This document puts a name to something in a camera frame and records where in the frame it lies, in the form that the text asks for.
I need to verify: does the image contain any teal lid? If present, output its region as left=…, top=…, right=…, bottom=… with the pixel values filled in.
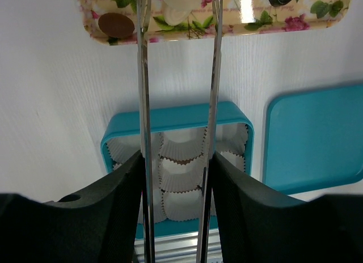
left=262, top=84, right=362, bottom=194

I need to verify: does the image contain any teal box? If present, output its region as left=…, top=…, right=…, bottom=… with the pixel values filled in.
left=100, top=101, right=254, bottom=237

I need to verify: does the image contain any white round chocolate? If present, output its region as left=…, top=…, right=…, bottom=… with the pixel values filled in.
left=163, top=6, right=191, bottom=26

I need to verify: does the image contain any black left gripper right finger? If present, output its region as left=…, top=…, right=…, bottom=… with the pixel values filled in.
left=211, top=154, right=362, bottom=262

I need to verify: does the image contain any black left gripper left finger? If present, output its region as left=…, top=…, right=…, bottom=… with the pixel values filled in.
left=1, top=152, right=144, bottom=262

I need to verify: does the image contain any aluminium rail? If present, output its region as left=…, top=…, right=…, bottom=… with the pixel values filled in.
left=154, top=229, right=223, bottom=262

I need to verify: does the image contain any floral tray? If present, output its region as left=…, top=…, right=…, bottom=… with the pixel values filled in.
left=76, top=0, right=351, bottom=46

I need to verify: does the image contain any brown round chocolate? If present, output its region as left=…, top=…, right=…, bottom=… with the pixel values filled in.
left=98, top=12, right=135, bottom=38

